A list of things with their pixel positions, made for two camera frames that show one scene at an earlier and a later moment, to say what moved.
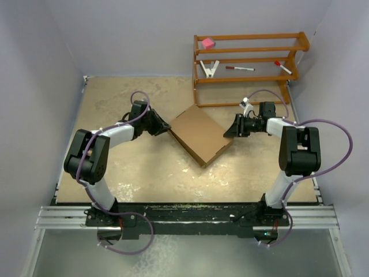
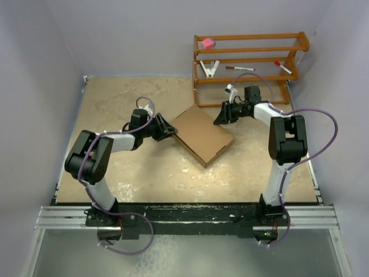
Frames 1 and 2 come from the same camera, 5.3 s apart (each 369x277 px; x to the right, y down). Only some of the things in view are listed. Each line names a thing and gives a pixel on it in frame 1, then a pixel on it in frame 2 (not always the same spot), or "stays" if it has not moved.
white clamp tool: x=210 y=73 stays
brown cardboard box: x=199 y=134 stays
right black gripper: x=238 y=128 to x=226 y=116
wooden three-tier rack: x=289 y=73 stays
